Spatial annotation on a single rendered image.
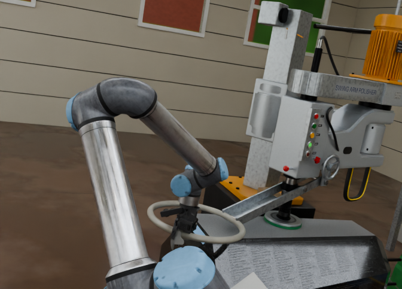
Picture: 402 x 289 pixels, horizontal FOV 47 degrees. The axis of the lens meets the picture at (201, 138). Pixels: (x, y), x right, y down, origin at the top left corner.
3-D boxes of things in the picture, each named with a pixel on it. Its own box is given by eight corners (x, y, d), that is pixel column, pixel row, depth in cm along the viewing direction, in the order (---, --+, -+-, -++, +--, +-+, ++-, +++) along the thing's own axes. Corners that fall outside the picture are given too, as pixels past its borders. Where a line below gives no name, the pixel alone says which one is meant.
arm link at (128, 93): (131, 56, 139) (229, 160, 187) (98, 74, 143) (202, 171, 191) (132, 84, 131) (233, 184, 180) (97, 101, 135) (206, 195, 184)
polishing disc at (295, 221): (263, 209, 276) (264, 207, 276) (298, 216, 276) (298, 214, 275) (265, 222, 255) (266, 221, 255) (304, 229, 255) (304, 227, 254)
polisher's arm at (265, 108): (240, 125, 323) (246, 90, 318) (259, 122, 353) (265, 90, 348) (344, 151, 288) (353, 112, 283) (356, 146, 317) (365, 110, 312)
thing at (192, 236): (204, 204, 259) (205, 199, 258) (265, 240, 221) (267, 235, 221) (128, 205, 228) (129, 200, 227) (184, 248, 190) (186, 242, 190)
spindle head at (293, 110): (306, 169, 285) (321, 98, 276) (335, 180, 268) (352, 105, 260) (265, 171, 263) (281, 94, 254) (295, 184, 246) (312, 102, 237)
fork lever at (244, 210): (305, 174, 283) (305, 167, 281) (330, 184, 269) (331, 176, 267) (218, 215, 246) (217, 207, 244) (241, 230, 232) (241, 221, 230)
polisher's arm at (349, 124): (352, 172, 316) (369, 102, 307) (383, 183, 298) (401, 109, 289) (280, 177, 270) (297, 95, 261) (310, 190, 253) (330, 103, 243)
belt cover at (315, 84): (371, 105, 313) (377, 80, 310) (406, 112, 294) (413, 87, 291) (275, 95, 254) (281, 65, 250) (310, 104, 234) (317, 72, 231)
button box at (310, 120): (307, 159, 248) (317, 108, 243) (310, 161, 246) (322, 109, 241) (297, 160, 243) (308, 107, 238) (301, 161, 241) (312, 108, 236)
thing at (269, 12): (253, 23, 317) (257, 0, 314) (275, 27, 324) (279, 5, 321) (267, 23, 299) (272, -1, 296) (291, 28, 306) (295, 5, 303)
